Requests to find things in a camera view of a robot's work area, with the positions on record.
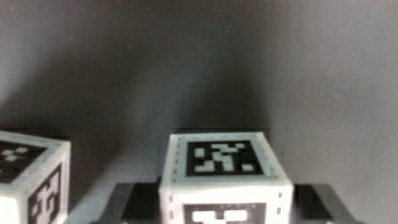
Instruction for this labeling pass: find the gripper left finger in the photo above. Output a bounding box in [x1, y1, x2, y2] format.
[90, 182, 158, 224]

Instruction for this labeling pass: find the white chair leg cube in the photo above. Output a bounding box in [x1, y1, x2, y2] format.
[158, 132, 293, 224]
[0, 131, 71, 224]

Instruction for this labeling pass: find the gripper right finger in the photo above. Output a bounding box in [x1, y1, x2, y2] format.
[293, 183, 366, 224]

